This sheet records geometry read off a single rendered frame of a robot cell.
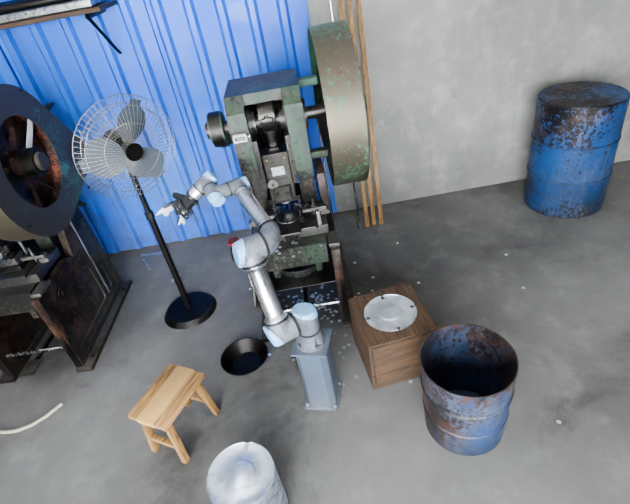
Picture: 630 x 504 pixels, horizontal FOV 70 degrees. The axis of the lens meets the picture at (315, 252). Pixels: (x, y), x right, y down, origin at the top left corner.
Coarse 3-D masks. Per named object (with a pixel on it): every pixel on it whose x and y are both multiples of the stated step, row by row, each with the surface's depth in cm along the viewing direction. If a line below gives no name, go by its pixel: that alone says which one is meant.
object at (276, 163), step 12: (264, 156) 244; (276, 156) 245; (288, 156) 246; (264, 168) 249; (276, 168) 249; (288, 168) 250; (276, 180) 253; (288, 180) 254; (276, 192) 254; (288, 192) 253
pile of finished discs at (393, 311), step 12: (372, 300) 258; (384, 300) 256; (396, 300) 255; (408, 300) 253; (372, 312) 250; (384, 312) 248; (396, 312) 246; (408, 312) 246; (372, 324) 242; (384, 324) 241; (396, 324) 240; (408, 324) 238
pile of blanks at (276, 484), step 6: (276, 474) 191; (276, 480) 190; (276, 486) 189; (282, 486) 202; (270, 492) 183; (276, 492) 189; (282, 492) 198; (264, 498) 181; (270, 498) 185; (276, 498) 191; (282, 498) 197
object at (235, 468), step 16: (240, 448) 198; (256, 448) 197; (224, 464) 193; (240, 464) 191; (256, 464) 191; (272, 464) 190; (208, 480) 188; (224, 480) 187; (240, 480) 186; (256, 480) 185; (224, 496) 182; (240, 496) 181; (256, 496) 180
